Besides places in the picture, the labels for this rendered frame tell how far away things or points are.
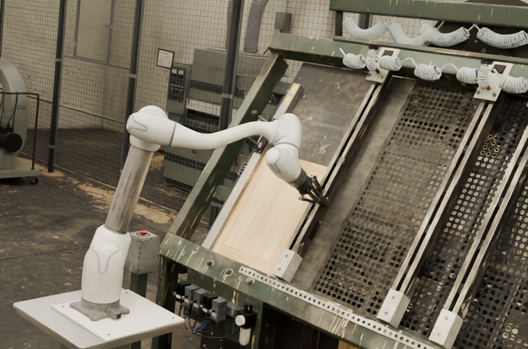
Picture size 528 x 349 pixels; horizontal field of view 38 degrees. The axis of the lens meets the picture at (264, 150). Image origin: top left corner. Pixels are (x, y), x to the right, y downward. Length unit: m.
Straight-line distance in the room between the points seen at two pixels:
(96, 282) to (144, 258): 0.60
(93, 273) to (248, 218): 0.88
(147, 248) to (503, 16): 2.01
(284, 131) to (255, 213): 0.62
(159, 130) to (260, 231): 0.82
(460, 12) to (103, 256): 2.10
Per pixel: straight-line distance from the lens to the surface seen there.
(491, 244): 3.03
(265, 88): 4.10
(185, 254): 3.77
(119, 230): 3.32
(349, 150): 3.50
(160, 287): 3.95
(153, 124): 3.05
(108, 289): 3.16
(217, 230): 3.72
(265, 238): 3.56
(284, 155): 3.10
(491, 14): 3.93
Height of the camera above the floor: 1.97
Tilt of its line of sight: 9 degrees down
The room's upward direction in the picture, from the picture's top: 7 degrees clockwise
